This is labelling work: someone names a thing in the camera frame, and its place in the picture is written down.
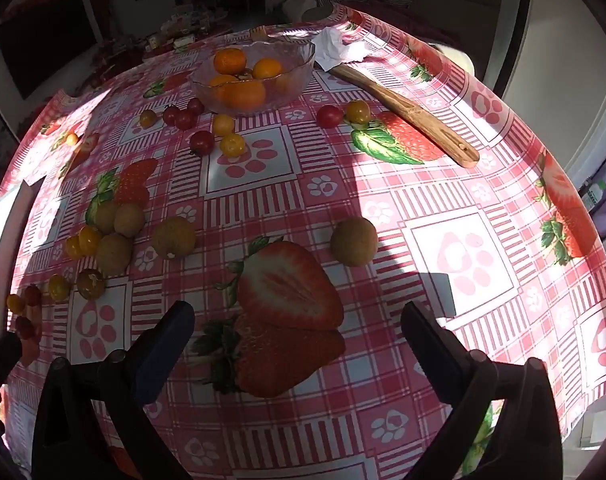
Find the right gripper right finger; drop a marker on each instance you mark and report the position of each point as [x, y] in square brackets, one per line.
[465, 380]

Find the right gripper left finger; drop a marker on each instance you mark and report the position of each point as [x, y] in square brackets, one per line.
[136, 379]

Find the brown kiwi fruit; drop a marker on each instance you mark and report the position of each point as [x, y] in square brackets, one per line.
[354, 241]

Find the brown kiwi cluster lower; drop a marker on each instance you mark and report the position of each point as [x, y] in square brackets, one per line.
[113, 255]

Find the wooden spatula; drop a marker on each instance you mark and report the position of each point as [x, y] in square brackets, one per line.
[450, 142]

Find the brown kiwi in cluster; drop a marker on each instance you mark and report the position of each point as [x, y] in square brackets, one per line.
[129, 220]

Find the pink strawberry tablecloth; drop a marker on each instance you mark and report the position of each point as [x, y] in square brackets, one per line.
[507, 244]

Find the yellow cherry tomato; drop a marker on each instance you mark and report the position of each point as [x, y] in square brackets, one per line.
[357, 112]

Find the red cherry tomato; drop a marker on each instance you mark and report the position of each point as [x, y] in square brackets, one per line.
[329, 116]

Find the white crumpled paper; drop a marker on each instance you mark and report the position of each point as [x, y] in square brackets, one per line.
[331, 51]

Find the orange in bowl front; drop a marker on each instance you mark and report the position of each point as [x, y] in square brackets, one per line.
[244, 95]

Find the orange in bowl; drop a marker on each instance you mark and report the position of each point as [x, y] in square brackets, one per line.
[229, 61]
[244, 95]

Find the glass fruit bowl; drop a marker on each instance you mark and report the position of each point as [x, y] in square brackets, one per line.
[284, 68]

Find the orange in bowl top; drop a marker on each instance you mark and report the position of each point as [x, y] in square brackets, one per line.
[229, 61]

